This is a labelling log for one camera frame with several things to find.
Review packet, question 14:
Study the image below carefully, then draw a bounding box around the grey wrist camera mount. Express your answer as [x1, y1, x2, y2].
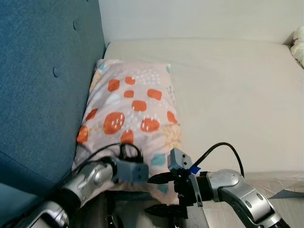
[169, 147, 202, 206]
[114, 157, 149, 183]

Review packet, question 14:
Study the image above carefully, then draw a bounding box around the cream cartoon print blanket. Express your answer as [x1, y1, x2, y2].
[291, 26, 304, 67]

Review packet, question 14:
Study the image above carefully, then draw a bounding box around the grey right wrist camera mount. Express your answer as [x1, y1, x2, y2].
[169, 147, 202, 206]

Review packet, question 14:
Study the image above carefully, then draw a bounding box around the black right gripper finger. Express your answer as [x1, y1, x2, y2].
[144, 204, 178, 218]
[148, 171, 179, 184]

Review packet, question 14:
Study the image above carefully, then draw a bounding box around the beige mattress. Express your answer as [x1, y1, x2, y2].
[102, 38, 304, 190]

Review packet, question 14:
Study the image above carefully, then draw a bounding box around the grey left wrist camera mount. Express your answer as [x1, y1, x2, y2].
[114, 157, 149, 183]

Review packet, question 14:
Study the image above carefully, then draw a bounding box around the dark teal upholstered headboard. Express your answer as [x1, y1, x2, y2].
[0, 0, 106, 214]

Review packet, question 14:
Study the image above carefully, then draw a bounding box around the pink pillow with orange prints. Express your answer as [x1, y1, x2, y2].
[71, 58, 183, 205]

